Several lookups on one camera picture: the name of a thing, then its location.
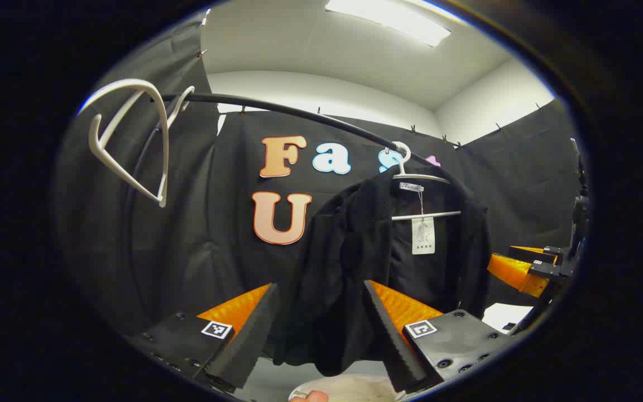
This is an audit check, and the white hanger with crossbar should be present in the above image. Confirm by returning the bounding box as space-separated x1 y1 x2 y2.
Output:
387 141 462 221

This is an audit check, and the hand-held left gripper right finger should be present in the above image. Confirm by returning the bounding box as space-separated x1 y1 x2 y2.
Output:
363 280 516 395

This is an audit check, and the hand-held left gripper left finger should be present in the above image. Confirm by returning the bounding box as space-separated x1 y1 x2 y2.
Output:
125 283 281 391

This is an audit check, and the white laundry hamper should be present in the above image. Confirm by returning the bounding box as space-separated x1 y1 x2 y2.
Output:
288 374 406 402

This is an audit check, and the black backdrop cloth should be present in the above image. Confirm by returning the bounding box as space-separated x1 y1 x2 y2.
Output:
54 11 584 358

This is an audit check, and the large ceiling light panel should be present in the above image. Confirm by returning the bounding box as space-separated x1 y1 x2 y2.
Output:
324 0 452 47

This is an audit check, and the white paper price tag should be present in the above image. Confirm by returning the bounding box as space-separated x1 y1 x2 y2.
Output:
411 217 436 256

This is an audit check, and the black knit garment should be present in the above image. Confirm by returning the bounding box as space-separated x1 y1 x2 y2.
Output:
268 165 492 377

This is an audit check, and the white empty clothes hanger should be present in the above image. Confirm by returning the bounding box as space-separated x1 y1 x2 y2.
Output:
88 78 195 208

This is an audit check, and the black clothes rack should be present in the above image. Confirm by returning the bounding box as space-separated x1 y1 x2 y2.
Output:
123 92 440 313

